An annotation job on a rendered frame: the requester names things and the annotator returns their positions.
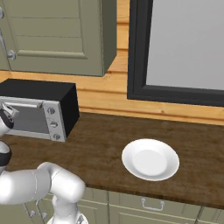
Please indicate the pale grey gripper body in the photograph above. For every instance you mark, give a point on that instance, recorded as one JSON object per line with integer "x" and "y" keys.
{"x": 8, "y": 108}

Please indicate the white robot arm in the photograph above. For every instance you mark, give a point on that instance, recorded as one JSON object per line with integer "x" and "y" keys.
{"x": 26, "y": 185}

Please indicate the toaster oven glass door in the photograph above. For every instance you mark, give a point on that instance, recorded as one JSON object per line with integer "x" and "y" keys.
{"x": 30, "y": 119}

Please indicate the silver toaster oven knob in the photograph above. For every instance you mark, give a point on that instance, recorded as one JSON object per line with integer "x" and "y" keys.
{"x": 54, "y": 124}
{"x": 56, "y": 136}
{"x": 51, "y": 110}

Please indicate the black and silver toaster oven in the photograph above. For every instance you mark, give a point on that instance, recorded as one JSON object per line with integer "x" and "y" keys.
{"x": 62, "y": 102}

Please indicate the white round plate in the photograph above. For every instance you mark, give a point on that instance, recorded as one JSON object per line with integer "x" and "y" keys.
{"x": 150, "y": 159}

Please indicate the olive green drawer front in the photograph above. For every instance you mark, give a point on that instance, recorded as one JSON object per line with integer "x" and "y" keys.
{"x": 213, "y": 215}
{"x": 128, "y": 208}

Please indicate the black framed window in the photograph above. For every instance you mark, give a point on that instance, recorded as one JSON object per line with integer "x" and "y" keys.
{"x": 180, "y": 43}

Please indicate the olive green wall cupboard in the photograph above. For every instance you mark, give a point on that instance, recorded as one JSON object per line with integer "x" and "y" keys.
{"x": 109, "y": 32}

